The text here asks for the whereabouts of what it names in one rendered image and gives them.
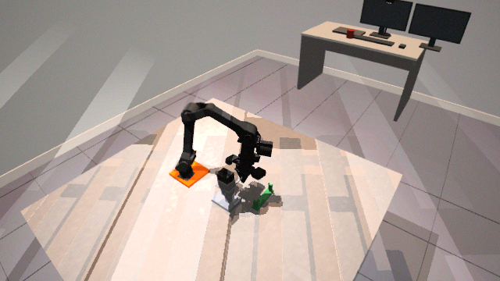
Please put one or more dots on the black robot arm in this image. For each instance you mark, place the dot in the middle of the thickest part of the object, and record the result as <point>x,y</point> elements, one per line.
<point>248,135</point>

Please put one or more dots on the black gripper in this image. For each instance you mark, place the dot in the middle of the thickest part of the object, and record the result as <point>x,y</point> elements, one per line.
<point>244,167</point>

